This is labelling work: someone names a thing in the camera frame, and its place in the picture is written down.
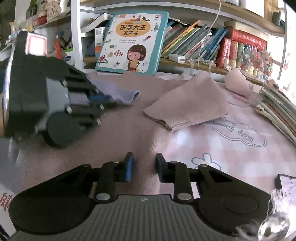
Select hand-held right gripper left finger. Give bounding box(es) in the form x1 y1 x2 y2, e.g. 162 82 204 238
30 152 135 204

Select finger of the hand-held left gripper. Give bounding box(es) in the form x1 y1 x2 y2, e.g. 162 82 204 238
65 103 105 127
60 68 111 106

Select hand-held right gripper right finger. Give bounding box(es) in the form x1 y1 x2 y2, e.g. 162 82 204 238
155 153 262 202

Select purple knitted garment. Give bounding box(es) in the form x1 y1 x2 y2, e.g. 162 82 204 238
87 72 140 106

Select blue folder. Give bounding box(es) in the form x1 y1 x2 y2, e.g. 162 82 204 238
87 43 102 57

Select white pen holder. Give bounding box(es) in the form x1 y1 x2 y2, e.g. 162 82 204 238
62 50 75 67

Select white and orange box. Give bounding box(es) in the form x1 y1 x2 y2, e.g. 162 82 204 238
94 27 109 47

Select teal children's picture book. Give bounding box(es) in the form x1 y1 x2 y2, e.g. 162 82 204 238
95 11 170 76

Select white shelf unit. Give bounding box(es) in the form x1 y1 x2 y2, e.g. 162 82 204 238
70 0 287 86

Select pink checked tablecloth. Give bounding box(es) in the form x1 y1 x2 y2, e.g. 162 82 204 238
148 76 296 209

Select cartoon figurine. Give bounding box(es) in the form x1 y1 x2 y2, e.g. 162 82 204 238
45 0 70 21

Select row of shelf books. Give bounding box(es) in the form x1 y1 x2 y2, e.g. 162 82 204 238
161 20 228 63

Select white paper with red print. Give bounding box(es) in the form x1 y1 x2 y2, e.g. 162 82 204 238
0 185 17 232

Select fluffy crystal charm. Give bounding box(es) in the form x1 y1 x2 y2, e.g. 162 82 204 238
236 188 292 241

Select smartphone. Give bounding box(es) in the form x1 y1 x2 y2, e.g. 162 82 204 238
275 174 296 200

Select stack of magazines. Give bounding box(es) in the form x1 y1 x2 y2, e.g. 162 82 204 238
255 88 296 145

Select colourful bead ornament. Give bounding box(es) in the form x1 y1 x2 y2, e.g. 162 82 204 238
240 44 274 80

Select thick red book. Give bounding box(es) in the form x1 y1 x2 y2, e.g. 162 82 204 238
225 28 269 51

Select wooden wall shelf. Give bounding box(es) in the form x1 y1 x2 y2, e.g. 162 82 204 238
0 13 71 54

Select white cable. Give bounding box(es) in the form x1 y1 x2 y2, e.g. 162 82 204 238
198 0 222 70

